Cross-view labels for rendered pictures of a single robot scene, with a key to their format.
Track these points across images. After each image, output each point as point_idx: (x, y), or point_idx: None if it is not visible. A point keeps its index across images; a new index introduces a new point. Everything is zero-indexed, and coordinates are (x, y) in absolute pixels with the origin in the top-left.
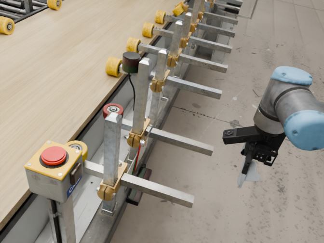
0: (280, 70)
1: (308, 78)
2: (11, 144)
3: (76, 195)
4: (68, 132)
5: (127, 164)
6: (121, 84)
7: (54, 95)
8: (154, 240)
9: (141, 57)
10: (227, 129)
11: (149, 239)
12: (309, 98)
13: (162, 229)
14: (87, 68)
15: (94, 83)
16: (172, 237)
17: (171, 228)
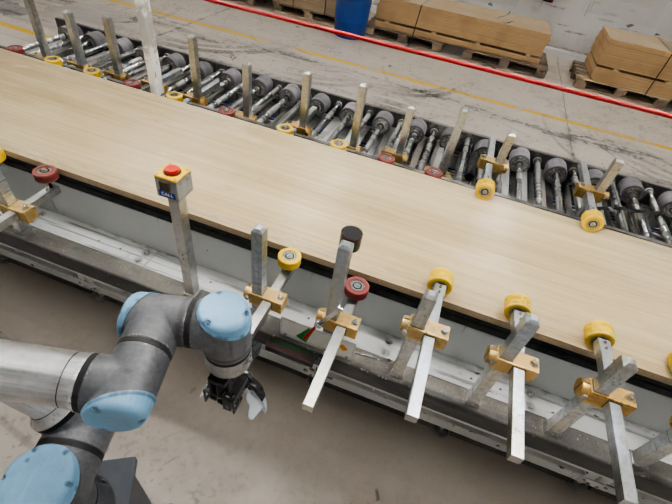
0: (228, 292)
1: (202, 315)
2: (295, 219)
3: (292, 306)
4: (313, 251)
5: (280, 304)
6: (443, 313)
7: (372, 239)
8: (312, 472)
9: (535, 343)
10: (260, 345)
11: (314, 465)
12: (167, 304)
13: (328, 487)
14: (439, 264)
15: (407, 270)
16: (316, 502)
17: (331, 502)
